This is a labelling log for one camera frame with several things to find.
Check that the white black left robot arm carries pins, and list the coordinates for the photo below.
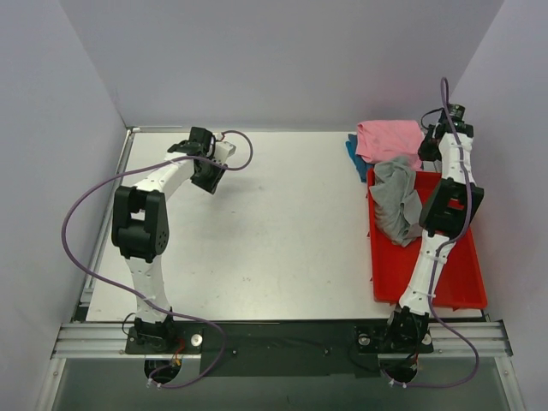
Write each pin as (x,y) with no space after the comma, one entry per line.
(140,225)

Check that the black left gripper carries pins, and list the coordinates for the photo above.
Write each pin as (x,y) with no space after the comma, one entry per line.
(205,179)

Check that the red plastic bin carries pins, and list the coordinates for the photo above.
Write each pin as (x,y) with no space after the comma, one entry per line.
(454,281)

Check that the pink t shirt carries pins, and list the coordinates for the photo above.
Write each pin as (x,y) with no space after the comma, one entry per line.
(382,140)

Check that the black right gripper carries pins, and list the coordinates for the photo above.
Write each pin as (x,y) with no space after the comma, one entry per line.
(428,150)

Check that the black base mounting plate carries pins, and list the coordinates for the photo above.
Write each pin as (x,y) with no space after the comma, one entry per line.
(303,348)

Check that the grey t shirt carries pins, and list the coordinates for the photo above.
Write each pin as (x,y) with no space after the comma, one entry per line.
(396,202)

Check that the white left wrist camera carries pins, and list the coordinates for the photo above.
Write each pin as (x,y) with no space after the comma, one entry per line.
(222,150)

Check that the folded blue t shirt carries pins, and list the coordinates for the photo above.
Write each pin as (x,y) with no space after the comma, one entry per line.
(361,166)

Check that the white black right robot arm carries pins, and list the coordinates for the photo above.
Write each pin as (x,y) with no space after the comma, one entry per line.
(445,219)

